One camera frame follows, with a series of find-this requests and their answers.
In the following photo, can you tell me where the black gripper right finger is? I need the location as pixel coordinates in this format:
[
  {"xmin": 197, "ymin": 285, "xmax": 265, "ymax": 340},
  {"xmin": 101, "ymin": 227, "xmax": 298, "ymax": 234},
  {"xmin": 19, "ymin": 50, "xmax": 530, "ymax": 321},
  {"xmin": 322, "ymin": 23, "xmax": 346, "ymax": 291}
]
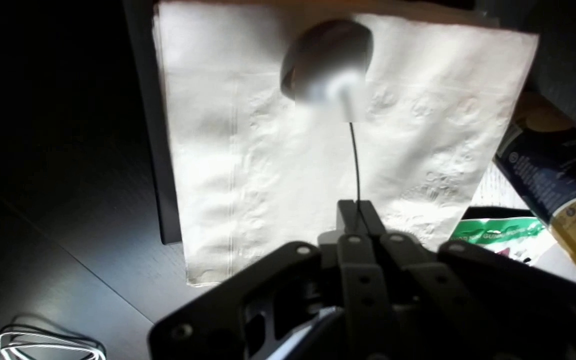
[{"xmin": 359, "ymin": 200, "xmax": 499, "ymax": 360}]

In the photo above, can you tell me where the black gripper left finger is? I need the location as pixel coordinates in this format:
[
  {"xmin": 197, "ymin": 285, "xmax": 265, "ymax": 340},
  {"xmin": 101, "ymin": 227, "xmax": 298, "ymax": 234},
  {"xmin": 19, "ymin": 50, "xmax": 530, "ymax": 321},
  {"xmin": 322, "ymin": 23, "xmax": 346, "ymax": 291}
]
[{"xmin": 337, "ymin": 200, "xmax": 397, "ymax": 360}]

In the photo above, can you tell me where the silver metal spoon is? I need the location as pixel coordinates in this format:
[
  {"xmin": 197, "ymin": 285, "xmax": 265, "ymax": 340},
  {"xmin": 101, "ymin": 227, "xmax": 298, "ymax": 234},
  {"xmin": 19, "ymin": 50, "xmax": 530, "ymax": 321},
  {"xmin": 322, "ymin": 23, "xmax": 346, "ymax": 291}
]
[{"xmin": 280, "ymin": 19, "xmax": 375, "ymax": 200}]

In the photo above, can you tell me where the yellow blue spray bottle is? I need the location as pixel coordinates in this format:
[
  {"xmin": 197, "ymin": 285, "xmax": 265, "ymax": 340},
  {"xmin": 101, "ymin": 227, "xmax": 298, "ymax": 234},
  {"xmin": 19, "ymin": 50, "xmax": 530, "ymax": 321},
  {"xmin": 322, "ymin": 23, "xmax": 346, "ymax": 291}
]
[{"xmin": 495, "ymin": 92, "xmax": 576, "ymax": 264}]

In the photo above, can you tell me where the white serviette stack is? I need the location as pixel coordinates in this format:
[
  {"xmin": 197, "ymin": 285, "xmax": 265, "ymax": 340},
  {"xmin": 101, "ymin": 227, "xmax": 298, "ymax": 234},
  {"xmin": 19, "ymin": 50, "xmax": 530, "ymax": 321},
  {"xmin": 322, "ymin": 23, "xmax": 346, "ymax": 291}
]
[{"xmin": 152, "ymin": 0, "xmax": 538, "ymax": 287}]

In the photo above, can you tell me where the white coiled cable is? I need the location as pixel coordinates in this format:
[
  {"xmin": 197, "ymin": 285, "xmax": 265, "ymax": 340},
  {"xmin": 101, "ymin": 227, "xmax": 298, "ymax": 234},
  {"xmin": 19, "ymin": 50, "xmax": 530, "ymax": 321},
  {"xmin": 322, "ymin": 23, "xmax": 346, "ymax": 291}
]
[{"xmin": 0, "ymin": 323, "xmax": 109, "ymax": 360}]

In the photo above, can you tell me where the green packet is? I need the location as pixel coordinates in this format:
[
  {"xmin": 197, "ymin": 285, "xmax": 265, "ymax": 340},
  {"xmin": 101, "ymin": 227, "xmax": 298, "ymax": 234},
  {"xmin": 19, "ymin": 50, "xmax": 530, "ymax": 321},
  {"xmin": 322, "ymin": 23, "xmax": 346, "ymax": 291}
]
[{"xmin": 453, "ymin": 207, "xmax": 551, "ymax": 264}]

